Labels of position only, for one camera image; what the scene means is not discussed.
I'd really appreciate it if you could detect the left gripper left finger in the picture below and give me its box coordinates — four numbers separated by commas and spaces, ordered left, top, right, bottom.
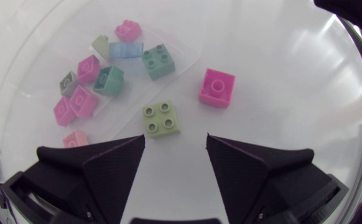
23, 134, 146, 224

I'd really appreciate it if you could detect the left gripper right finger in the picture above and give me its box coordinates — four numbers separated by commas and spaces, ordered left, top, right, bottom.
205, 133, 333, 224

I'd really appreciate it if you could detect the clear plastic container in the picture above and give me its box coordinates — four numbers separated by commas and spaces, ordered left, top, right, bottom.
0, 0, 204, 187

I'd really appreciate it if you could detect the light pink toy brick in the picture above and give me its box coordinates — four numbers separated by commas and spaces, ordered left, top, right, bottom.
62, 129, 90, 149

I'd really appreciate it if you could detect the light green toy brick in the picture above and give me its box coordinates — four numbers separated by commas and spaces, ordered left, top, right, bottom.
142, 99, 181, 139

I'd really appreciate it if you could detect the teal green toy brick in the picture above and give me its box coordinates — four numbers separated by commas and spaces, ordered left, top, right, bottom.
92, 65, 125, 96
141, 43, 176, 81

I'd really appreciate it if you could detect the grey-green toy brick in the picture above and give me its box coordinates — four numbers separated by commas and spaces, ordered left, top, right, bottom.
59, 70, 79, 98

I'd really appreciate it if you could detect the translucent blue toy brick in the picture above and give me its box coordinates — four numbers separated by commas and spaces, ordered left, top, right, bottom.
109, 41, 144, 60

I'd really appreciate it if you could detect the pale green toy brick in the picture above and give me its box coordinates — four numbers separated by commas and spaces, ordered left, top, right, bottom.
91, 34, 111, 60

